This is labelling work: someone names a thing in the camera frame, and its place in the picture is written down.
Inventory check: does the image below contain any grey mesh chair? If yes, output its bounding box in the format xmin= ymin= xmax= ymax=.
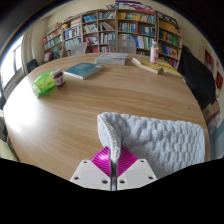
xmin=108 ymin=39 xmax=137 ymax=55
xmin=69 ymin=42 xmax=88 ymax=56

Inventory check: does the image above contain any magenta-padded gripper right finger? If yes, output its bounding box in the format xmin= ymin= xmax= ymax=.
xmin=114 ymin=145 xmax=159 ymax=192

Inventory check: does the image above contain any wooden bookshelf unit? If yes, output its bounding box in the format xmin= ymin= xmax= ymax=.
xmin=41 ymin=0 xmax=184 ymax=69

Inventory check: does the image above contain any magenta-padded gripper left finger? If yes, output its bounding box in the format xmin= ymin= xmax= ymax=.
xmin=69 ymin=145 xmax=115 ymax=192

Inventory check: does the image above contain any black office chair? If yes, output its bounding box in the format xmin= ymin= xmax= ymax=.
xmin=26 ymin=58 xmax=40 ymax=74

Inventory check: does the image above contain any black draped cloth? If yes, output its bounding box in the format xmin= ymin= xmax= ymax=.
xmin=177 ymin=44 xmax=218 ymax=111

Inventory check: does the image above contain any teal book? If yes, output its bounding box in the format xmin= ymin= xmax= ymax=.
xmin=63 ymin=62 xmax=105 ymax=81

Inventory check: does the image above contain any small wall shelf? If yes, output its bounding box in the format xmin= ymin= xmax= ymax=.
xmin=203 ymin=48 xmax=215 ymax=69

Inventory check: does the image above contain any red wall hanging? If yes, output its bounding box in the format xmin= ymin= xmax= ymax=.
xmin=214 ymin=71 xmax=224 ymax=90

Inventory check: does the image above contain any thin yellow booklet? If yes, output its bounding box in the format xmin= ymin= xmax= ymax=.
xmin=130 ymin=57 xmax=164 ymax=75

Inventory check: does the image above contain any cardboard box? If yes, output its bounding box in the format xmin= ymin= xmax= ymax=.
xmin=202 ymin=99 xmax=223 ymax=136

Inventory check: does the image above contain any white bottle with red label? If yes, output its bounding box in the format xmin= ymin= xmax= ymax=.
xmin=149 ymin=40 xmax=160 ymax=65

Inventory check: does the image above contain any grey book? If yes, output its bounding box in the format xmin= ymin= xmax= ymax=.
xmin=94 ymin=52 xmax=129 ymax=66

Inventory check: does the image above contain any green plastic bag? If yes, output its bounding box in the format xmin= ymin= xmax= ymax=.
xmin=31 ymin=70 xmax=57 ymax=98

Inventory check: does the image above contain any light blue waffle towel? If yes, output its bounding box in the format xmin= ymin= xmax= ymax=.
xmin=96 ymin=111 xmax=206 ymax=179

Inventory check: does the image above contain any green upholstered chair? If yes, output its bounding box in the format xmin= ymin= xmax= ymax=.
xmin=0 ymin=138 xmax=19 ymax=163

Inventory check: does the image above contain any window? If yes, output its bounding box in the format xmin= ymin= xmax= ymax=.
xmin=0 ymin=34 xmax=25 ymax=91

